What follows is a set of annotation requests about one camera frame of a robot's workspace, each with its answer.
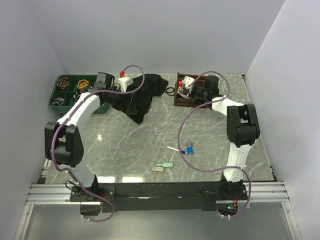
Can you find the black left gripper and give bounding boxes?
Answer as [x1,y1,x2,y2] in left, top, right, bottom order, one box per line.
[105,86,137,114]

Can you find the brown wooden desk organizer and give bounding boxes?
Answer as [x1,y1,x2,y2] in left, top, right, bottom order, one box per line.
[173,72,204,108]

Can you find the blue correction tape roll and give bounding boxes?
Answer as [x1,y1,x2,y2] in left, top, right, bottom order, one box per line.
[186,146,194,155]

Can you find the dark blue cap marker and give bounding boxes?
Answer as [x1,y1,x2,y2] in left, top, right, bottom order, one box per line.
[166,146,187,155]

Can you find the light blue cap marker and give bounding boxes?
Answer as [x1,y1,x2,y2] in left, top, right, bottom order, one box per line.
[176,91,190,99]

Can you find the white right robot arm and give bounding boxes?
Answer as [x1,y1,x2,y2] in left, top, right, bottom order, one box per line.
[186,75,260,199]

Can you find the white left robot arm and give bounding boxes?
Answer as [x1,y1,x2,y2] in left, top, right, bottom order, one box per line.
[44,71,142,201]

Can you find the yellow rolled tie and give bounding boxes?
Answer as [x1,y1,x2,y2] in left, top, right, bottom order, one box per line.
[77,79,89,92]

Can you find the black floral rolled tie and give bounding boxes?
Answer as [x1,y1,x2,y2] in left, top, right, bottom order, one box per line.
[72,92,81,105]

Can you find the green compartment tray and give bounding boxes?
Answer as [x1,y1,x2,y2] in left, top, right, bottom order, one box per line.
[48,74,97,115]

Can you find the brown patterned rolled tie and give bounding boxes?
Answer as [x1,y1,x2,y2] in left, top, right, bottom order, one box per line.
[56,76,70,92]

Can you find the grey rolled tie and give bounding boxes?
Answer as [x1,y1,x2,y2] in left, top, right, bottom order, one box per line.
[50,97,65,107]

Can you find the green correction tape dispenser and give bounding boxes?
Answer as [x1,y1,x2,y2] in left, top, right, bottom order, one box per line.
[156,162,174,168]

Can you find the beige eraser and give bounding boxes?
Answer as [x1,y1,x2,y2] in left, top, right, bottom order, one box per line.
[151,166,164,173]

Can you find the black base crossbar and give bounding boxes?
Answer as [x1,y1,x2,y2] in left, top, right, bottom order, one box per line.
[69,181,250,213]

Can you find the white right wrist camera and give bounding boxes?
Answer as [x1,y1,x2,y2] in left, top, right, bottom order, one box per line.
[182,76,195,92]

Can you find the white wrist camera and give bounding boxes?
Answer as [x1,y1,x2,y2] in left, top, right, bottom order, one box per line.
[115,71,134,92]
[182,76,195,92]

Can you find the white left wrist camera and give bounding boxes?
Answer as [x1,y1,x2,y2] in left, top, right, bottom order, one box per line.
[115,71,134,92]

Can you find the black drawstring shorts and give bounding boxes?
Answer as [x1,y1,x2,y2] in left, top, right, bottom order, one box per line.
[123,73,174,125]

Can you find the aluminium frame rail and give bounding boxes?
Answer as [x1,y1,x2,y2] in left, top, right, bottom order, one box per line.
[25,182,290,205]

